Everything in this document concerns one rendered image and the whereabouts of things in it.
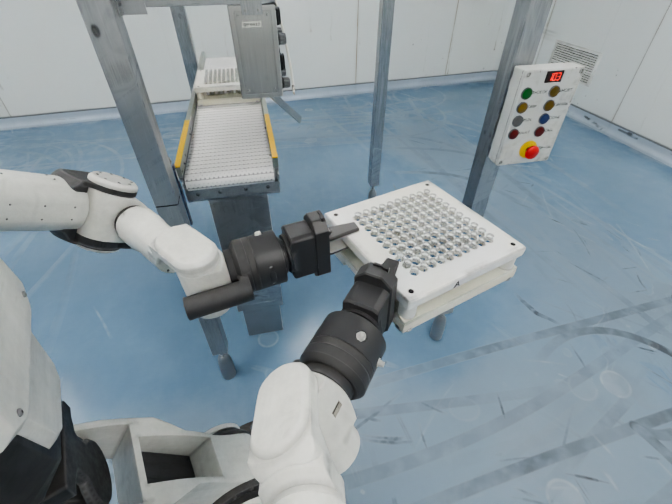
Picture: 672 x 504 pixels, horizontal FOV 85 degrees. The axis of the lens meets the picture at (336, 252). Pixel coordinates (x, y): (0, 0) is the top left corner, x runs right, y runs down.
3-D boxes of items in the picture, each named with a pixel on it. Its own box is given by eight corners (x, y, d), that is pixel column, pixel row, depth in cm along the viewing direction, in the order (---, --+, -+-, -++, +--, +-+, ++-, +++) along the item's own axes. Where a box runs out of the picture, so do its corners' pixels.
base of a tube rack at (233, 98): (260, 101, 151) (259, 95, 150) (198, 106, 147) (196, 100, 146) (256, 83, 169) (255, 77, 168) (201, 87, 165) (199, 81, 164)
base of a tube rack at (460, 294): (422, 207, 81) (424, 198, 79) (513, 276, 65) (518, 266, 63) (324, 242, 71) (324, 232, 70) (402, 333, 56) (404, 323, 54)
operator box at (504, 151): (547, 160, 111) (586, 66, 94) (496, 166, 108) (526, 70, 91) (535, 151, 115) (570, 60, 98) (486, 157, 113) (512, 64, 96)
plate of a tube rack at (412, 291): (426, 187, 78) (428, 178, 76) (523, 255, 62) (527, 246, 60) (323, 221, 68) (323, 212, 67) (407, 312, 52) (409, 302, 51)
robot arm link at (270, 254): (311, 195, 62) (239, 213, 58) (333, 228, 55) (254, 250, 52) (315, 252, 70) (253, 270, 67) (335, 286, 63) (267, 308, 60)
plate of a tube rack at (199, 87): (258, 88, 148) (257, 83, 147) (195, 93, 144) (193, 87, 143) (254, 71, 166) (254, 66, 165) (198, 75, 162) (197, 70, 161)
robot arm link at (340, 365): (351, 333, 41) (298, 426, 34) (392, 394, 45) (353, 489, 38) (284, 333, 49) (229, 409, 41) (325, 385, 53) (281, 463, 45)
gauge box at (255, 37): (284, 96, 95) (275, 3, 81) (242, 99, 93) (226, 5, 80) (276, 72, 111) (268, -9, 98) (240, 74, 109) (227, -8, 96)
